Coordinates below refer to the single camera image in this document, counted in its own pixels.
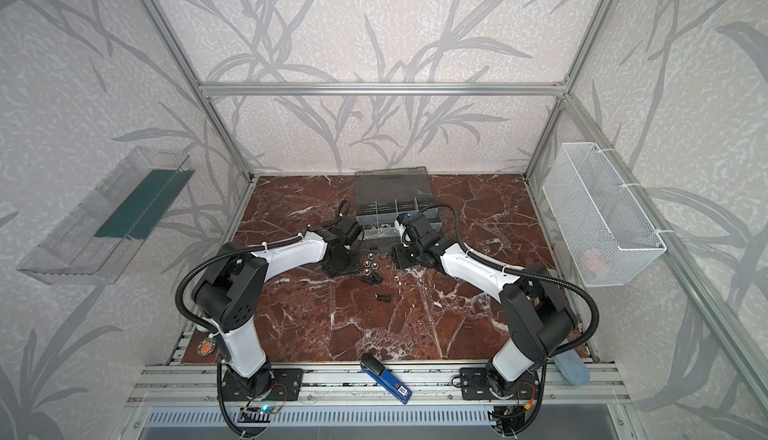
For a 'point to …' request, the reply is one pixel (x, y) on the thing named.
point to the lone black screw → (384, 297)
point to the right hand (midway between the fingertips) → (399, 244)
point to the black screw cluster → (374, 278)
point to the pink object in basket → (592, 260)
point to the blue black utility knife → (386, 378)
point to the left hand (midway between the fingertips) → (357, 261)
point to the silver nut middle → (366, 272)
